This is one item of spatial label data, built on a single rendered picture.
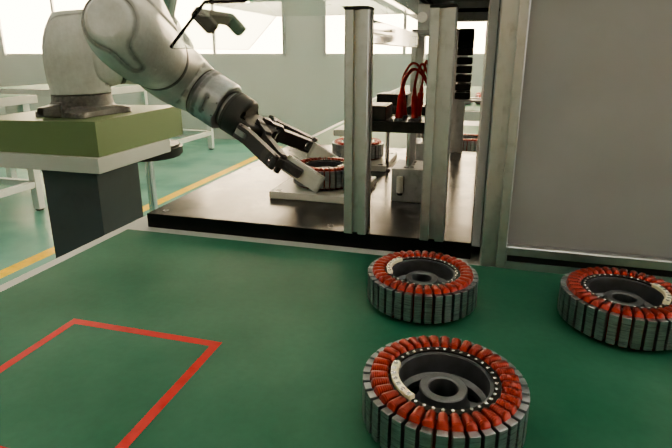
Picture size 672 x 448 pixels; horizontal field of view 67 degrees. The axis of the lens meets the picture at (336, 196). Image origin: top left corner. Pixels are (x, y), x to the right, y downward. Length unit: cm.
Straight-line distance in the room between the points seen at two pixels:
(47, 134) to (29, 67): 647
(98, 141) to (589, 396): 122
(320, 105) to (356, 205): 518
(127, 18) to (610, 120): 61
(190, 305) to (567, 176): 44
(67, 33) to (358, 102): 102
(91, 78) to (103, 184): 28
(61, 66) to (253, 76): 467
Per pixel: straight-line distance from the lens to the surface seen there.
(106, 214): 155
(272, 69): 600
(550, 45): 62
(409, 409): 35
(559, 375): 47
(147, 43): 78
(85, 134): 142
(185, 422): 40
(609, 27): 63
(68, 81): 152
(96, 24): 78
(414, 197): 82
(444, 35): 63
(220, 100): 89
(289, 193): 83
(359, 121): 64
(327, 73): 578
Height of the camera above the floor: 100
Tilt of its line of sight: 16 degrees down
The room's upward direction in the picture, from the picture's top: straight up
